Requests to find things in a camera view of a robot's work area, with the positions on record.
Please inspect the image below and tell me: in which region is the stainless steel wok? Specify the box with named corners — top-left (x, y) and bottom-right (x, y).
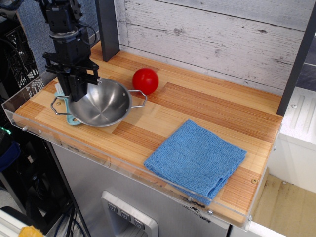
top-left (51, 78), bottom-right (147, 127)

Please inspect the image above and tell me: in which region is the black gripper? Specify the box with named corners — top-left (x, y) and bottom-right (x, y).
top-left (43, 31), bottom-right (101, 101)

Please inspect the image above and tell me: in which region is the light blue dish brush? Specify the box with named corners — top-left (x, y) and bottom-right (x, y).
top-left (54, 83), bottom-right (80, 126)

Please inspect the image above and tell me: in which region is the white appliance on right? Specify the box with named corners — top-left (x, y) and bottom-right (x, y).
top-left (268, 87), bottom-right (316, 193)

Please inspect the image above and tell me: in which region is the stainless steel cabinet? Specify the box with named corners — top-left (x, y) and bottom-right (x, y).
top-left (52, 145), bottom-right (231, 237)

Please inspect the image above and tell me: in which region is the black plastic crate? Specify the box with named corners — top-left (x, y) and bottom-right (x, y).
top-left (0, 26), bottom-right (39, 88)

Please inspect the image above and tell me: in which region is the red ball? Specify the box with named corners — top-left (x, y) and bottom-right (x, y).
top-left (132, 68), bottom-right (159, 95)

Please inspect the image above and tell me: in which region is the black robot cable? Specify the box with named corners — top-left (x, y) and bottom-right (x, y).
top-left (0, 0), bottom-right (97, 47)

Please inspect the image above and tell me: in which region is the blue folded cloth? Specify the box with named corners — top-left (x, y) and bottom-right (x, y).
top-left (144, 120), bottom-right (247, 205)

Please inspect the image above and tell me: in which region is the dark grey left post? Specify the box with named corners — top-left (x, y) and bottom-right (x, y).
top-left (95, 0), bottom-right (120, 62)

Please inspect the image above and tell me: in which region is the clear acrylic table guard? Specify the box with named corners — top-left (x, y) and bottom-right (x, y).
top-left (1, 32), bottom-right (283, 232)

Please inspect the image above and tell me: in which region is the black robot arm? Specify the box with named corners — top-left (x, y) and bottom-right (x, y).
top-left (38, 0), bottom-right (101, 101)

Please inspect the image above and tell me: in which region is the dark grey post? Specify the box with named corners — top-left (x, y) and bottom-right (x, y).
top-left (276, 1), bottom-right (316, 116)
top-left (95, 0), bottom-right (120, 62)

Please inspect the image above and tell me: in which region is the dark grey right post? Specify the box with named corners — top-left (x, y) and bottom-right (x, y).
top-left (276, 1), bottom-right (316, 116)

